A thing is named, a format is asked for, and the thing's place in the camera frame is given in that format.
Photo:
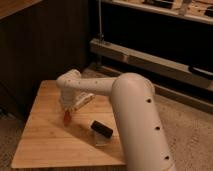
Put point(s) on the white patterned packet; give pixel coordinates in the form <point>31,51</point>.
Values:
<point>82,99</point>

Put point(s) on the black rectangular block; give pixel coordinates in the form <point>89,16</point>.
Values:
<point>102,129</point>

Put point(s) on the white holder under block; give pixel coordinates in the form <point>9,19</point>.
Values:
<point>100,140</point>

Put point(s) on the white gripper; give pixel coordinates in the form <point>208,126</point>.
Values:
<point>68,100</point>

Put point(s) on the upper wooden shelf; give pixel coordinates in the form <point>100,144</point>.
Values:
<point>193,10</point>

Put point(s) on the metal vertical pole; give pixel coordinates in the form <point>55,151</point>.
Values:
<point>101,35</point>

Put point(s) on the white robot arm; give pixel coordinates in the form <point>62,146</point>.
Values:
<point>142,136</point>

